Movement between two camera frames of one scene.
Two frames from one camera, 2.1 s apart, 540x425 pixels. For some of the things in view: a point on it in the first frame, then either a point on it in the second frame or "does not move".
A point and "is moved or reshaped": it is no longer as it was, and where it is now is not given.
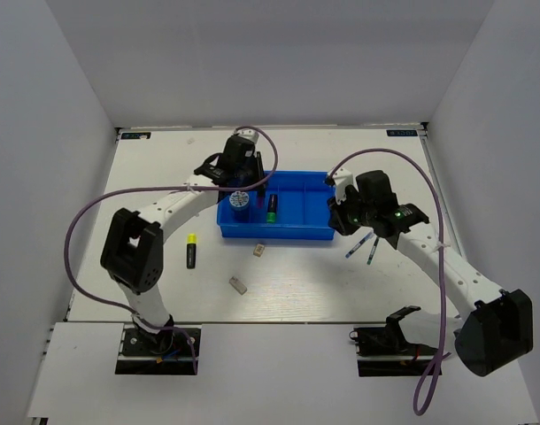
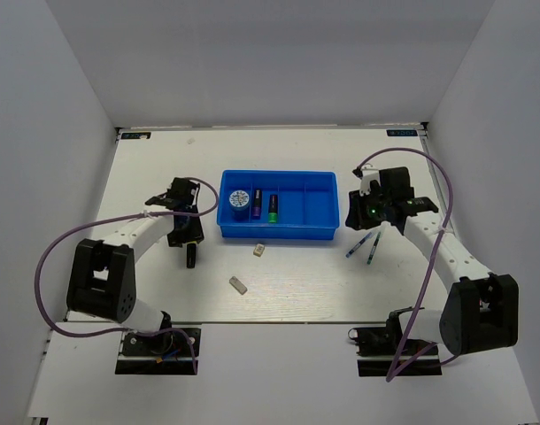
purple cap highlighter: [260, 197] is moved or reshaped
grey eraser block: [237, 285] does not move
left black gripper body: [252, 173] -> [191, 231]
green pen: [373, 251] does not move
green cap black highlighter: [272, 210] does not move
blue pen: [369, 235] does not move
